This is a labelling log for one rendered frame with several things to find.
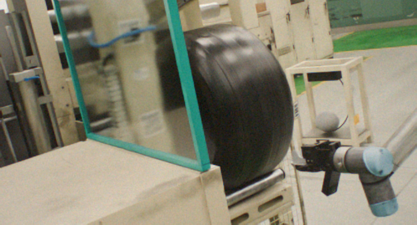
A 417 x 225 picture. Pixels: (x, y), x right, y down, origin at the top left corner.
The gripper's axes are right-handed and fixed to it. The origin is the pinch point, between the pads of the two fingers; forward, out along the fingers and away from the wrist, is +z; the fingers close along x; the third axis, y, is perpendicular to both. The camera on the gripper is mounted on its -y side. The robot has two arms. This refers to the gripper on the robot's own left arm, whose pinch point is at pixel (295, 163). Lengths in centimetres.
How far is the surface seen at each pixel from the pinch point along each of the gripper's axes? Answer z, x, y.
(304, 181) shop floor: 183, -161, -79
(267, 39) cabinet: 399, -347, 37
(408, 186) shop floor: 109, -188, -88
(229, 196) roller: 18.6, 14.9, -6.7
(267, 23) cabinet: 397, -351, 57
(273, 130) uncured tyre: 3.6, 2.1, 12.0
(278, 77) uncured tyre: 2.6, -4.6, 27.6
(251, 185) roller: 18.8, 5.3, -6.4
